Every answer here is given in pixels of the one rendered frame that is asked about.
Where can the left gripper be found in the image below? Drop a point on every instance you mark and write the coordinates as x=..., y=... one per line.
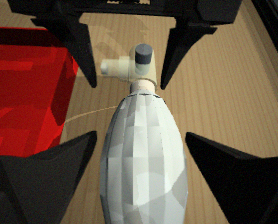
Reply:
x=61, y=18

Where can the red tray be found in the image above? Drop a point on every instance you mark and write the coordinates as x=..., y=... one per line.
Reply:
x=30, y=103

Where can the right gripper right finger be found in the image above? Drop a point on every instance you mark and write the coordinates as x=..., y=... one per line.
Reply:
x=245, y=186

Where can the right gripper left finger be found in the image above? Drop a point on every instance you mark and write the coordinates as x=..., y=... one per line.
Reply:
x=41, y=186

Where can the white resuscitator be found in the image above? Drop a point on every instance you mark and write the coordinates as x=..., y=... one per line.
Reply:
x=143, y=179

